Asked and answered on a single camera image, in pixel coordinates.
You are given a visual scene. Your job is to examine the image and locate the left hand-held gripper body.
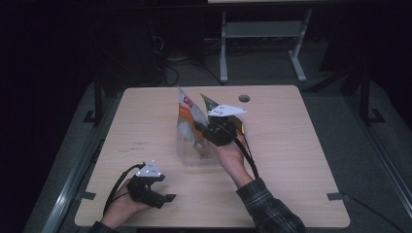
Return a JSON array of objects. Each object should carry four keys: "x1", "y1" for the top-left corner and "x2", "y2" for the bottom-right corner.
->
[{"x1": 126, "y1": 158, "x2": 167, "y2": 210}]

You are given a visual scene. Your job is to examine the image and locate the white orange packet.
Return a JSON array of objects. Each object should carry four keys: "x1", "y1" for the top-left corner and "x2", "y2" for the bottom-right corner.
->
[{"x1": 176, "y1": 85, "x2": 210, "y2": 157}]

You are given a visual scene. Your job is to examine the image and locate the grey table bracket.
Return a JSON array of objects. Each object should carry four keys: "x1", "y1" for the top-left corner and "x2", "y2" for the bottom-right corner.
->
[
  {"x1": 326, "y1": 191, "x2": 350, "y2": 202},
  {"x1": 75, "y1": 190, "x2": 97, "y2": 201}
]

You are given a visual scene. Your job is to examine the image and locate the black floor cables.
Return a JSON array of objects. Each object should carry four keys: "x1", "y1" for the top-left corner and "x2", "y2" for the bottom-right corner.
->
[{"x1": 156, "y1": 35, "x2": 225, "y2": 87}]

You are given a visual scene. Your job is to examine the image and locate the person's right hand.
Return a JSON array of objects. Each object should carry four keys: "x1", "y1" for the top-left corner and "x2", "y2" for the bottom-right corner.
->
[{"x1": 214, "y1": 133, "x2": 255, "y2": 189}]

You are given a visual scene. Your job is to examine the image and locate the clear plastic container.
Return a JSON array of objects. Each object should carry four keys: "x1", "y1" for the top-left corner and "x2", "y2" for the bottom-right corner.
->
[{"x1": 175, "y1": 124, "x2": 229, "y2": 167}]

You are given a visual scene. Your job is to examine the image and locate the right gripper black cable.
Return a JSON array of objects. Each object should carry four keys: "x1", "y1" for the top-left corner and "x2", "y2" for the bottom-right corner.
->
[{"x1": 231, "y1": 127, "x2": 260, "y2": 181}]

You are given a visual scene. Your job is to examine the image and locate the person's left hand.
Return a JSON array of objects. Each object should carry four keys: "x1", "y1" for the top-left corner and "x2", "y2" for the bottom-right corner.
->
[{"x1": 101, "y1": 179, "x2": 153, "y2": 230}]

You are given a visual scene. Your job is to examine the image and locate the thin black cable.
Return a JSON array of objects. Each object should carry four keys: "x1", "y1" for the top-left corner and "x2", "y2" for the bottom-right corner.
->
[{"x1": 347, "y1": 194, "x2": 404, "y2": 233}]

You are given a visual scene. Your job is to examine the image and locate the black metal stand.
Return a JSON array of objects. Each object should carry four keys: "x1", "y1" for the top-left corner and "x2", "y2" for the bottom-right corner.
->
[
  {"x1": 359, "y1": 62, "x2": 387, "y2": 126},
  {"x1": 82, "y1": 69, "x2": 105, "y2": 127}
]

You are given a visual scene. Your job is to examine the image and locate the white metal stand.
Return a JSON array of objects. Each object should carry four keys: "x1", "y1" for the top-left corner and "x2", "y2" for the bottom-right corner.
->
[{"x1": 219, "y1": 8, "x2": 314, "y2": 83}]

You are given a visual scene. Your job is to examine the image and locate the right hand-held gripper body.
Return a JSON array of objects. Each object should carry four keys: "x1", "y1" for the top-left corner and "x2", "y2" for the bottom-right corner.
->
[{"x1": 201, "y1": 103, "x2": 249, "y2": 148}]

